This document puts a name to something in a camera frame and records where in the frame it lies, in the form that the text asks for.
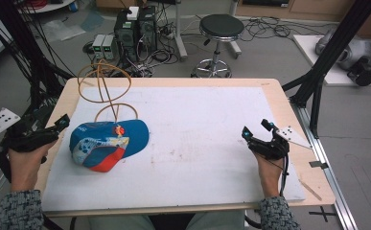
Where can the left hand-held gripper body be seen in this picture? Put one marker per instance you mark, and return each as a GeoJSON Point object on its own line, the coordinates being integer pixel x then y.
{"type": "Point", "coordinates": [26, 135]}

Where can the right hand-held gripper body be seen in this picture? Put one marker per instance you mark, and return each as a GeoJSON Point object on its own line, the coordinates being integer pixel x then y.
{"type": "Point", "coordinates": [274, 145]}

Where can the blue baseball cap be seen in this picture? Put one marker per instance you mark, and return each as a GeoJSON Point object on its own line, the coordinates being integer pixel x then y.
{"type": "Point", "coordinates": [108, 145]}

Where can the person's left hand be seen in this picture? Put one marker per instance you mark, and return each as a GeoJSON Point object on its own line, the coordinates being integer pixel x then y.
{"type": "Point", "coordinates": [25, 166]}

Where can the person's right hand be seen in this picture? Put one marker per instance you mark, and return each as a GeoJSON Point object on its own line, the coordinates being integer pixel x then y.
{"type": "Point", "coordinates": [269, 175]}

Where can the grey tape strip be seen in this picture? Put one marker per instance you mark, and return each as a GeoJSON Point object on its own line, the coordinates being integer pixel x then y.
{"type": "Point", "coordinates": [318, 164]}

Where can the thin wooden stick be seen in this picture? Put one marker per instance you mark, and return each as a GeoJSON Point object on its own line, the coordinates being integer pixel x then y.
{"type": "Point", "coordinates": [311, 190]}

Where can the white table mat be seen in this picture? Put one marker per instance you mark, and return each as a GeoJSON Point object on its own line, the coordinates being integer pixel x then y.
{"type": "Point", "coordinates": [189, 143]}

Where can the white floor platform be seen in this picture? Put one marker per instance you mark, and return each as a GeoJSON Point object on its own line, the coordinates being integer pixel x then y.
{"type": "Point", "coordinates": [311, 54]}

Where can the grey power supply unit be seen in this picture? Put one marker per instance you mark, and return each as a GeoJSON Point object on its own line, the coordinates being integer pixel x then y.
{"type": "Point", "coordinates": [98, 46]}
{"type": "Point", "coordinates": [109, 46]}

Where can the black round stool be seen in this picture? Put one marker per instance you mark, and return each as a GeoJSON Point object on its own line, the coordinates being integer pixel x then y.
{"type": "Point", "coordinates": [220, 35]}

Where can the black computer tower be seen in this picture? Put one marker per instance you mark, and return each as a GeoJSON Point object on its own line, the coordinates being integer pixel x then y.
{"type": "Point", "coordinates": [148, 32]}
{"type": "Point", "coordinates": [126, 36]}

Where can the black device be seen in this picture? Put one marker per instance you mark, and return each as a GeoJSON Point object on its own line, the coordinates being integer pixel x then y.
{"type": "Point", "coordinates": [363, 73]}

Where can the grey helmet-shaped device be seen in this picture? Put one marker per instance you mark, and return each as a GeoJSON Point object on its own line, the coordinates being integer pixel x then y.
{"type": "Point", "coordinates": [349, 51]}

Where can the person's legs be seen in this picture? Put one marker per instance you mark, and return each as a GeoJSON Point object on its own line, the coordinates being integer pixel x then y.
{"type": "Point", "coordinates": [116, 222]}

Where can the white box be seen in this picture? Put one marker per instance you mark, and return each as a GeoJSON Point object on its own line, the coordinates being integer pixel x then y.
{"type": "Point", "coordinates": [133, 13]}

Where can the aluminium rail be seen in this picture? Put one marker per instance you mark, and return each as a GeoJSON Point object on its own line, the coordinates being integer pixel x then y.
{"type": "Point", "coordinates": [325, 163]}

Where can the black metal frame stand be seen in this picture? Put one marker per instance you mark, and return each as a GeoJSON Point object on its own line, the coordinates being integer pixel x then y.
{"type": "Point", "coordinates": [330, 54]}
{"type": "Point", "coordinates": [17, 48]}

